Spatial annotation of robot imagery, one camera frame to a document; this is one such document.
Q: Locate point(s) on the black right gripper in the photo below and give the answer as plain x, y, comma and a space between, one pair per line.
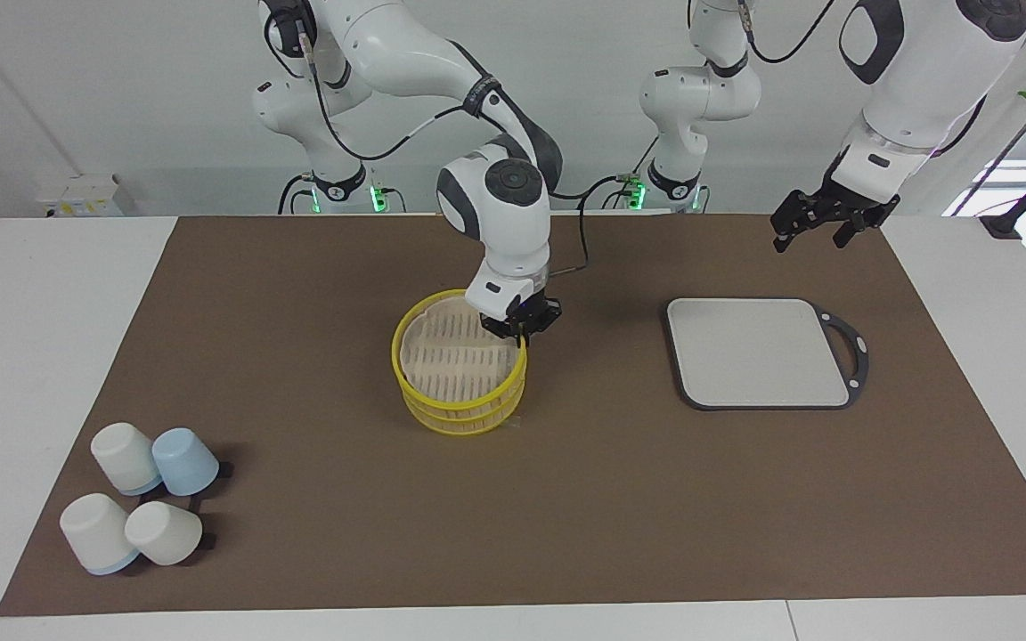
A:
526, 313

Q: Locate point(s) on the white wall electrical box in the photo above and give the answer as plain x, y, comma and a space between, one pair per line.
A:
85, 196

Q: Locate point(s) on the light blue plastic cup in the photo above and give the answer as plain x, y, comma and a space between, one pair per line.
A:
185, 461

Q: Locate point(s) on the yellow round steamer basket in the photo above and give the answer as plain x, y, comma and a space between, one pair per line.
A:
455, 420

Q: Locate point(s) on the white steamer liner cloth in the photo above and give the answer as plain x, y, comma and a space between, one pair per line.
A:
451, 365

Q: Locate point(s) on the white plastic cup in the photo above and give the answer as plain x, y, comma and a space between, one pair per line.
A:
166, 534
124, 456
96, 534

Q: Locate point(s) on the brown table mat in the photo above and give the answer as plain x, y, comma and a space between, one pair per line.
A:
655, 499

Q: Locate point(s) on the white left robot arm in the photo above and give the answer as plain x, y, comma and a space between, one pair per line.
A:
923, 80

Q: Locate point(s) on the white cutting board grey rim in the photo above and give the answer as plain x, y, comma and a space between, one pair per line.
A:
753, 352

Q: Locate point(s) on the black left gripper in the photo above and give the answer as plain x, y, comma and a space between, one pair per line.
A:
851, 203

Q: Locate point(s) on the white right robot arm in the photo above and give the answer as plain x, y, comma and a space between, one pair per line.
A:
495, 214

